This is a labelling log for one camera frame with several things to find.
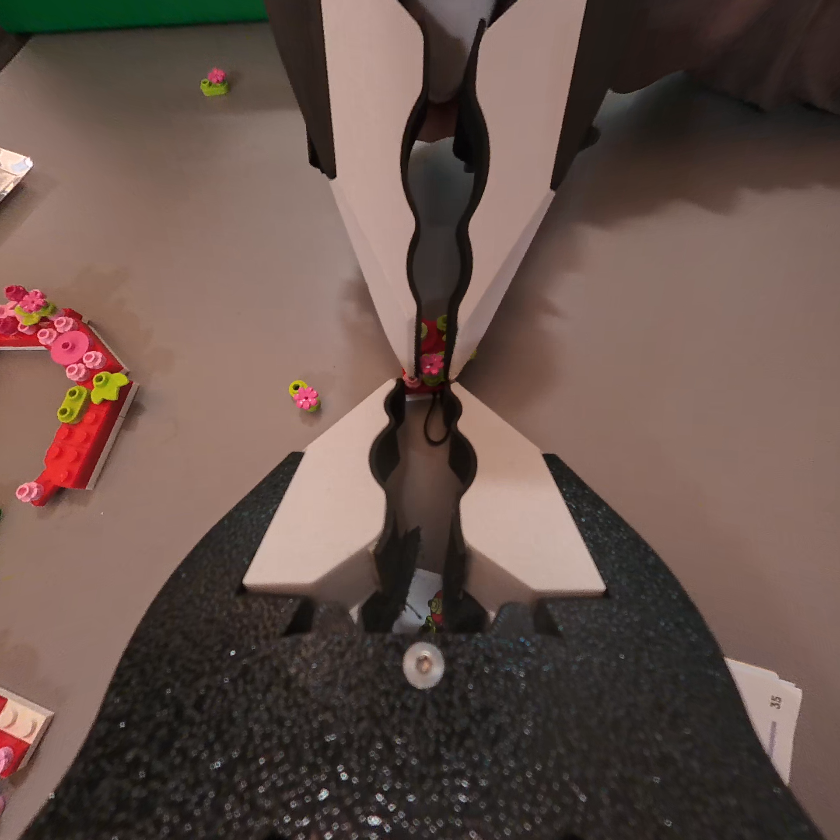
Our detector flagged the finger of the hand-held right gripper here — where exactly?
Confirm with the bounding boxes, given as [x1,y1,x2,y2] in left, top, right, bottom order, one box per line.
[448,0,589,383]
[320,0,432,380]

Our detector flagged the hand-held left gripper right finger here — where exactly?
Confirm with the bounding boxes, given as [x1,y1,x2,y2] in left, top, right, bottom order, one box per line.
[451,379,609,610]

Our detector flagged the red flowered lego piece with string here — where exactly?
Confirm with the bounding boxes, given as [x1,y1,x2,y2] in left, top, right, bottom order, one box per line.
[402,315,477,447]

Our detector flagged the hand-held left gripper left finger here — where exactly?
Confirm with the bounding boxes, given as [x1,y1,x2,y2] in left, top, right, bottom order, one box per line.
[241,377,406,610]

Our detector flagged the red lego heart frame section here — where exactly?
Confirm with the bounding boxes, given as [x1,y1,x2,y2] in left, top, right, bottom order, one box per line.
[0,282,140,508]

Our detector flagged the person's right forearm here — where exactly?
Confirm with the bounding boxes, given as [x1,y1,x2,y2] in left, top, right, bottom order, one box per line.
[630,0,840,116]

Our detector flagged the red white lego plate section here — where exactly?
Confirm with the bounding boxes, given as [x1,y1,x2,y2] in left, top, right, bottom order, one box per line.
[0,686,55,782]

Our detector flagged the green panel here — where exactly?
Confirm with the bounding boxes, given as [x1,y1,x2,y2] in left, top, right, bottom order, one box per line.
[0,0,271,35]

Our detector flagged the clear plastic bag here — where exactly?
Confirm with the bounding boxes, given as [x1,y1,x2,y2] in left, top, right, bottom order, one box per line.
[0,147,34,202]

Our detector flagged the lego instruction booklet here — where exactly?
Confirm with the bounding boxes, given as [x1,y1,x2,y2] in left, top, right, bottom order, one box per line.
[392,570,803,786]

